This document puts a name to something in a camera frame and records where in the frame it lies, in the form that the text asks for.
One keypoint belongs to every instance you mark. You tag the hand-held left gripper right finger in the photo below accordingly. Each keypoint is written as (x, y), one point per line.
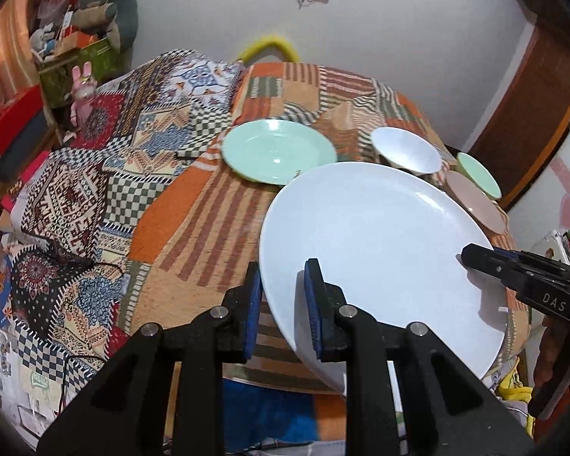
(313, 313)

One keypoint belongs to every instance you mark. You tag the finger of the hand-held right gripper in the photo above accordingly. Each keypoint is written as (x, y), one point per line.
(541, 265)
(489, 263)

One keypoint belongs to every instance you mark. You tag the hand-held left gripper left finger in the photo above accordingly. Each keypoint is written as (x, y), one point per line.
(252, 313)

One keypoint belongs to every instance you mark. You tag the small pink plate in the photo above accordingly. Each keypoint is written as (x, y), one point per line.
(475, 204)

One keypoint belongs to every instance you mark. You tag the green bowl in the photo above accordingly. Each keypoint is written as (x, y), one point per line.
(479, 175)

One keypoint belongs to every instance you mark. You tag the large white plate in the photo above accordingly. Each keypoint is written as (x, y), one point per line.
(384, 247)

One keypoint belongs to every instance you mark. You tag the white bowl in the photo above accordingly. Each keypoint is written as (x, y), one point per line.
(406, 149)

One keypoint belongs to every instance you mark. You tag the green plate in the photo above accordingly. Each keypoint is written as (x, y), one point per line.
(275, 149)

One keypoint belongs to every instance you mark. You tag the person's right hand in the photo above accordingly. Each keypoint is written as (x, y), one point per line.
(546, 351)

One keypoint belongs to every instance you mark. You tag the yellow printed cloth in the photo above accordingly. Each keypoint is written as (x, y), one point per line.
(515, 389)

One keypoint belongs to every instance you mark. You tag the blue cloth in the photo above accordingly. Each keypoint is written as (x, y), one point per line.
(266, 413)

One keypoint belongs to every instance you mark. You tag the orange striped patchwork blanket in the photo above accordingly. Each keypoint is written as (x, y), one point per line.
(194, 228)

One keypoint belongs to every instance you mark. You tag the wooden door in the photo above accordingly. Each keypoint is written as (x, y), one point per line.
(536, 80)

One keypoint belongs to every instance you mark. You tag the patterned checkered quilt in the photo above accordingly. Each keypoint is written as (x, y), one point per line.
(123, 152)

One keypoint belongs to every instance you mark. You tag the yellow chair back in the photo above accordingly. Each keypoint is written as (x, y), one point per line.
(266, 46)

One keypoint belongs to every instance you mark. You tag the pink bunny toy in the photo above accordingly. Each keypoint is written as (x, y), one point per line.
(83, 95)

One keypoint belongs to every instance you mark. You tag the green box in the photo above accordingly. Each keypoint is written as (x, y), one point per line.
(71, 76)

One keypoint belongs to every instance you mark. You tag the red box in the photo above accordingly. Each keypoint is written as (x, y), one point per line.
(14, 118)

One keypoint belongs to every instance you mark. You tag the orange curtain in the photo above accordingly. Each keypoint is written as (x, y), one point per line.
(4, 47)

